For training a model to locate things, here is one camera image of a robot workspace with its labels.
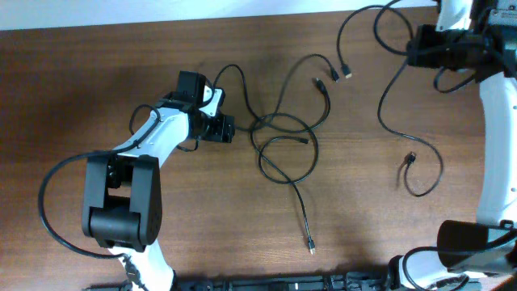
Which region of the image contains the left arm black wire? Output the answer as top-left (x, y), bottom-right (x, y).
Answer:
top-left (37, 103), bottom-right (162, 291)

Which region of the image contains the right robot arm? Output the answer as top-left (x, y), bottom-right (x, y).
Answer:
top-left (387, 1), bottom-right (516, 290)

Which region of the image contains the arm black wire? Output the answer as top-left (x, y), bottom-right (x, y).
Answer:
top-left (401, 232), bottom-right (517, 291)
top-left (37, 103), bottom-right (162, 291)

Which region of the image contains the black usb cable long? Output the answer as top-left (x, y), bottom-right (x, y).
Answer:
top-left (336, 1), bottom-right (444, 198)

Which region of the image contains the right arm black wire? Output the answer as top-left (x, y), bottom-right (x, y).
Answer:
top-left (401, 232), bottom-right (517, 291)

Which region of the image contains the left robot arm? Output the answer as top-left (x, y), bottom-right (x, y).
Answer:
top-left (82, 106), bottom-right (235, 290)

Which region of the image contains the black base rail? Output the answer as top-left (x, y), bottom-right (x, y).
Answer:
top-left (82, 272), bottom-right (481, 291)

